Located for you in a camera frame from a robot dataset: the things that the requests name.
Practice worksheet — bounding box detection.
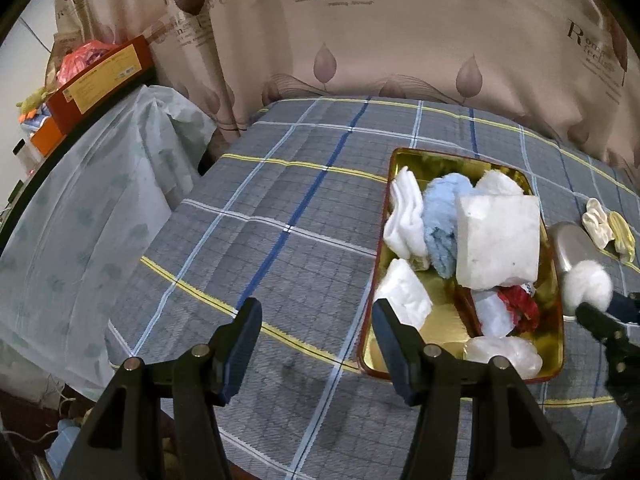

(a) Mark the metal bowl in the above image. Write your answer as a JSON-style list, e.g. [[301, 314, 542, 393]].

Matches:
[[546, 221, 603, 322]]

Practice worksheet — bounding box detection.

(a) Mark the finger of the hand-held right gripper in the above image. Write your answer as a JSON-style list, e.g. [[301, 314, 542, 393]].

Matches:
[[575, 302, 628, 345], [609, 291, 640, 327]]

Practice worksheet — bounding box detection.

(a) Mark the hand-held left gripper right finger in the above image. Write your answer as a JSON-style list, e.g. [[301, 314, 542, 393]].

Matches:
[[372, 299, 576, 480]]

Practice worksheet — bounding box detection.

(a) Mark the cream sock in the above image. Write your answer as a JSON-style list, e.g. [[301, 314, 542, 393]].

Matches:
[[581, 198, 616, 249]]

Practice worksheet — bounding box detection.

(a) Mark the silver satin cloth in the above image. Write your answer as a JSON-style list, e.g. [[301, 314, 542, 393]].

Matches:
[[474, 291, 517, 339]]

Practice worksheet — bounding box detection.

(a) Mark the light blue towel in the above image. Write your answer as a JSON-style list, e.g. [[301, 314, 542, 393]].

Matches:
[[421, 172, 478, 279]]

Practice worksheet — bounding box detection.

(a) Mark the white fluffy ball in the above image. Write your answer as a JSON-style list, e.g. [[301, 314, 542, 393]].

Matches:
[[564, 259, 615, 314]]

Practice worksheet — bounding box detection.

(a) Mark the orange box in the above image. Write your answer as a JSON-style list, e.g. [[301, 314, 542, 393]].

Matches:
[[29, 119, 67, 157]]

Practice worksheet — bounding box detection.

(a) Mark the light blue cloth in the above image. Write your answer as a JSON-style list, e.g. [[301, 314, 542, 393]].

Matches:
[[44, 419, 83, 478]]

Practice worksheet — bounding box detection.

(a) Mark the grey plaid bedsheet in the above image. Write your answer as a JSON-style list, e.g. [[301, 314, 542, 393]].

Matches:
[[102, 96, 640, 480]]

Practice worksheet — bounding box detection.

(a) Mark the pink plastic bag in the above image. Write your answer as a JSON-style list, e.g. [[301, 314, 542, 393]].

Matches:
[[56, 41, 122, 87]]

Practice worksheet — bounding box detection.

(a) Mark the yellow sock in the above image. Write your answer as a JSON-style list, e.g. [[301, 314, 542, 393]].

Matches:
[[606, 211, 637, 262]]

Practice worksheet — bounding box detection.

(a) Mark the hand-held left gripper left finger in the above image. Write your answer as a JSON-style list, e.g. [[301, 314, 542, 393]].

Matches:
[[59, 297, 263, 480]]

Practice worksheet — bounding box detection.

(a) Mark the gold tin box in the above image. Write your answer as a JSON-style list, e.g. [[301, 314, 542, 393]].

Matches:
[[357, 147, 567, 387]]

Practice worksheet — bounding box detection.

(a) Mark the white square pad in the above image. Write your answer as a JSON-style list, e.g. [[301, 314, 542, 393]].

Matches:
[[373, 258, 434, 332]]

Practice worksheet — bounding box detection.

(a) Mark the red cardboard box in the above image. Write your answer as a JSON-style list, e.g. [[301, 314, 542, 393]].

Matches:
[[46, 35, 157, 136]]

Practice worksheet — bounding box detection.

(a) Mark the beige printed curtain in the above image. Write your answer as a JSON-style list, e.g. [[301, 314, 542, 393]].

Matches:
[[52, 0, 640, 181]]

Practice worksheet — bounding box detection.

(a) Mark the large white cloth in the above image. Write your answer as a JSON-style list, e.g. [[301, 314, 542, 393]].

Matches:
[[454, 192, 544, 292]]

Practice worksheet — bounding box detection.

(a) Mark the yellow plush toy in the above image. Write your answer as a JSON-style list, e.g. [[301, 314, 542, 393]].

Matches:
[[16, 86, 52, 112]]

